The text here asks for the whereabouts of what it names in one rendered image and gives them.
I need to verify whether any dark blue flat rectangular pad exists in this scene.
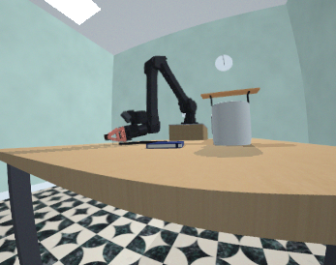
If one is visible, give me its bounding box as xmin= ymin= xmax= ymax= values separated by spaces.
xmin=146 ymin=141 xmax=184 ymax=149

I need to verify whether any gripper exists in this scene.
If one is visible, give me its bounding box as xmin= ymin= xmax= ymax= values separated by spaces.
xmin=107 ymin=126 xmax=139 ymax=142

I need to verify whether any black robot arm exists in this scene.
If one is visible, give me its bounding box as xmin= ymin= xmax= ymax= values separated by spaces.
xmin=120 ymin=56 xmax=198 ymax=136

